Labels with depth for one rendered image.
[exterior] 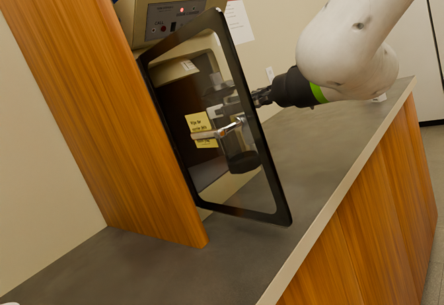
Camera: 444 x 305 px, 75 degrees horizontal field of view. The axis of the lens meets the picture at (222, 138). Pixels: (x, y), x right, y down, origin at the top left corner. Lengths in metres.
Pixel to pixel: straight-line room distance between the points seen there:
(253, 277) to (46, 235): 0.71
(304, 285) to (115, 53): 0.61
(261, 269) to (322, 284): 0.23
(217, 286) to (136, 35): 0.54
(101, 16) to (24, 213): 0.66
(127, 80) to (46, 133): 0.51
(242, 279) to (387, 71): 0.43
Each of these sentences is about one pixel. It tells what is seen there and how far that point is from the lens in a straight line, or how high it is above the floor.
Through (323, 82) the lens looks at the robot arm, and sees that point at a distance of 0.46.
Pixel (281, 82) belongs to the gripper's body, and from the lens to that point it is 0.64.
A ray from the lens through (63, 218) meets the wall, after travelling 1.09.
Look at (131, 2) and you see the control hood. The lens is 0.69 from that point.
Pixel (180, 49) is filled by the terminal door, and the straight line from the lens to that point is 0.57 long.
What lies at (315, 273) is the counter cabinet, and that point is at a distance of 0.75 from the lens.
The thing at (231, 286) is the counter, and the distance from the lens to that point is 0.57.
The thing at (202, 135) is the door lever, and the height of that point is 1.20.
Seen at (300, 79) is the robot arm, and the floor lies 1.23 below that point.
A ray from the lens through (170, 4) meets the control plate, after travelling 0.74.
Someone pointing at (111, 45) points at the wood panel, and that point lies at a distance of 0.63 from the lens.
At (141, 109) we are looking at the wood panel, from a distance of 0.61.
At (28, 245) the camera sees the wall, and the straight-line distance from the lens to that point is 1.08.
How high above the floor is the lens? 1.29
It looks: 12 degrees down
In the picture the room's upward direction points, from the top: 20 degrees counter-clockwise
